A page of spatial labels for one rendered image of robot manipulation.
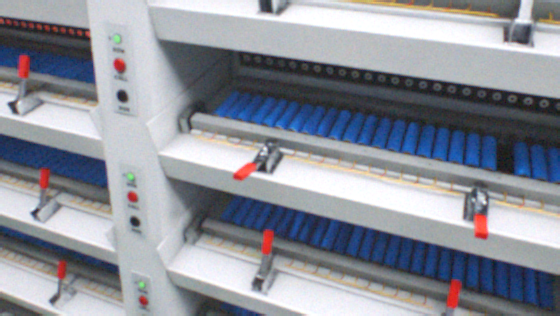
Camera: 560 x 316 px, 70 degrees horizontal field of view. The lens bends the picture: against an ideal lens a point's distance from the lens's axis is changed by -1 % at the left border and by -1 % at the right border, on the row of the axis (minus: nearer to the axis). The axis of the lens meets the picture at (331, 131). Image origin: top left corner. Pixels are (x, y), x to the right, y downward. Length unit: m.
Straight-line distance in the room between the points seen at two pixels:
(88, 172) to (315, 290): 0.51
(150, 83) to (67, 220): 0.37
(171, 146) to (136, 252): 0.20
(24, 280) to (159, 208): 0.49
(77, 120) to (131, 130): 0.13
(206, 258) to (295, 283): 0.15
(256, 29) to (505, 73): 0.27
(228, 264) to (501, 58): 0.49
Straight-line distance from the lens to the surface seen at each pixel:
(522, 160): 0.56
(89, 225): 0.83
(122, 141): 0.64
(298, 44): 0.46
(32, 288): 1.06
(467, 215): 0.48
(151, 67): 0.57
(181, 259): 0.71
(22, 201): 0.94
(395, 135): 0.55
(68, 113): 0.76
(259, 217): 0.70
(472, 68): 0.43
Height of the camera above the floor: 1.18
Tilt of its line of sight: 20 degrees down
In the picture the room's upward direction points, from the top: 5 degrees clockwise
